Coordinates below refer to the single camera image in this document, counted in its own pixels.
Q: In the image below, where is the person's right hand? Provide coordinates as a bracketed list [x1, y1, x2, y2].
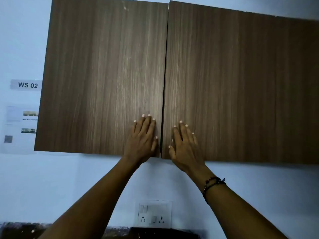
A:
[168, 120, 207, 175]

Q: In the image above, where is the person's left hand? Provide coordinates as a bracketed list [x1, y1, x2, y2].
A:
[124, 114, 159, 165]

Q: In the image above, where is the brown wooden cabinet door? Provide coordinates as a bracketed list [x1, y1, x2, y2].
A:
[161, 0, 319, 165]
[34, 0, 169, 158]

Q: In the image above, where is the person's right forearm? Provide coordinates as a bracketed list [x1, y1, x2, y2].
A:
[188, 166, 289, 239]

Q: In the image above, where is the person's left forearm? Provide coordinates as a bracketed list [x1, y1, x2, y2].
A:
[37, 158, 143, 239]

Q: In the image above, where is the dark brown wood panel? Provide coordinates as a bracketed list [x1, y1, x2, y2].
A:
[0, 222, 207, 239]

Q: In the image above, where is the white paper sheet with pictures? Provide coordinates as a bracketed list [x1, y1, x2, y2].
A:
[0, 104, 39, 155]

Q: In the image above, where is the white label sign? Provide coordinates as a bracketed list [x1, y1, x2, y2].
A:
[10, 79, 42, 91]

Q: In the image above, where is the black bead bracelet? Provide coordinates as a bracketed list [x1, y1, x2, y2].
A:
[202, 177, 227, 204]

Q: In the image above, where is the white wall socket plate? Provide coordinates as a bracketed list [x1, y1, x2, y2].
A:
[134, 200, 173, 228]

